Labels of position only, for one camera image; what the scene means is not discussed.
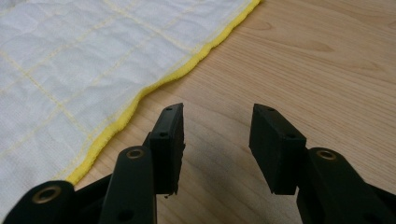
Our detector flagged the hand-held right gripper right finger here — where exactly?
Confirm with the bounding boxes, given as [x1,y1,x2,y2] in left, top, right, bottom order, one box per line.
[248,103,308,196]

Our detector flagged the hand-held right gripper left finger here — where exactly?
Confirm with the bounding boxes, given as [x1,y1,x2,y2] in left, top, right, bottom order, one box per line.
[148,103,187,196]

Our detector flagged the white cloth with yellow edge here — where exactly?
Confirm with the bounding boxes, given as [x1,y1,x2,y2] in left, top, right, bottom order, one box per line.
[0,0,262,213]

